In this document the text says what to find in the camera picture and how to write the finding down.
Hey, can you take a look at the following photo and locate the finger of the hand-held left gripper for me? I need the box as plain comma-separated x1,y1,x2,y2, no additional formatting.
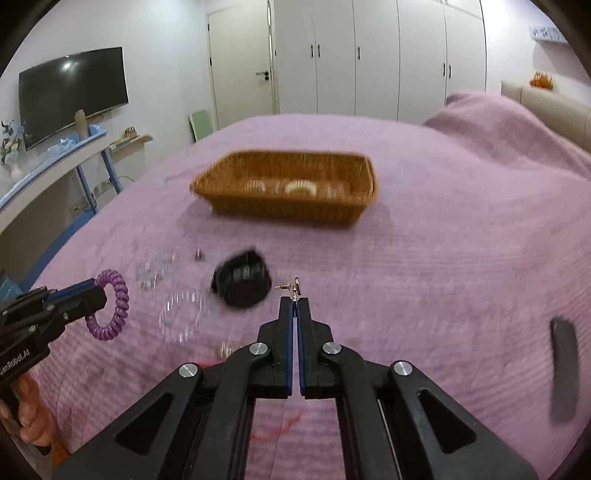
54,287,109,325
46,278,101,302

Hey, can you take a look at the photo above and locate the white wall shelf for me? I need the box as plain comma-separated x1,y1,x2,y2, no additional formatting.
529,23,570,45

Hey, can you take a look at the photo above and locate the purple spiral hair tie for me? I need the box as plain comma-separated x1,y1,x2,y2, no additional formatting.
85,270,130,343

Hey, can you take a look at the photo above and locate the white door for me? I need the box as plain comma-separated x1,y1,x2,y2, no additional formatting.
206,8,278,131

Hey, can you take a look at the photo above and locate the person's left hand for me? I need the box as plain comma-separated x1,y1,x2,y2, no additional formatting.
0,373,60,459

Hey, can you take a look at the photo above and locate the black flat hair clip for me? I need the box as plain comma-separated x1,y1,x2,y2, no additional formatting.
549,318,581,424

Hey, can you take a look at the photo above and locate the green board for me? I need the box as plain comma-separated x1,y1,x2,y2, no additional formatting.
189,109,214,143

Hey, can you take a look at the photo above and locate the vase with flowers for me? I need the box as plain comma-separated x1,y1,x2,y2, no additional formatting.
0,119,34,184

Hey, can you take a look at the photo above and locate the pink bed blanket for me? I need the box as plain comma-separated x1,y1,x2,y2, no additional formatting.
27,91,591,480

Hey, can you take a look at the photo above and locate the large clear bracelet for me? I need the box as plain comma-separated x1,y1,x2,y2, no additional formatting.
159,289,206,345

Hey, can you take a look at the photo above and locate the clear beaded bracelet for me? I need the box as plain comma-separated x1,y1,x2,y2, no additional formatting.
136,252,179,290

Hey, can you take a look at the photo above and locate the red string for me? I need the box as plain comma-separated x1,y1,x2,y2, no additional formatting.
251,408,306,442

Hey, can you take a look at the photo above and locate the beige headboard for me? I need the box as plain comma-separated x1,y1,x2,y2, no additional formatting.
501,80,591,154

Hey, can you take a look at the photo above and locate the gold earring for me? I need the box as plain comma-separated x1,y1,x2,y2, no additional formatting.
274,277,304,304

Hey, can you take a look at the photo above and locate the white wardrobe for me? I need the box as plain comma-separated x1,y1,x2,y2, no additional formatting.
269,0,488,123

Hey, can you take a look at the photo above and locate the black television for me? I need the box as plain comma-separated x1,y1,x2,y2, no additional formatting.
18,46,130,152

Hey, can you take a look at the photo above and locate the teal object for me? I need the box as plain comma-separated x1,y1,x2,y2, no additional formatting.
0,271,25,302

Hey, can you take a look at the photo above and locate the brown wicker basket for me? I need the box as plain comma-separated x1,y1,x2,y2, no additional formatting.
189,150,380,230

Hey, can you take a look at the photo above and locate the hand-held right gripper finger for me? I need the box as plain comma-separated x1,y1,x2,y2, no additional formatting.
295,298,539,480
52,296,296,480

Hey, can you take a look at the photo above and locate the white and blue desk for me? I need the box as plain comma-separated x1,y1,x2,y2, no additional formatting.
0,126,154,289

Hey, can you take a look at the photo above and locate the white beaded bracelet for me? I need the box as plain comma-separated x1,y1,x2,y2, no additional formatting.
283,179,319,199

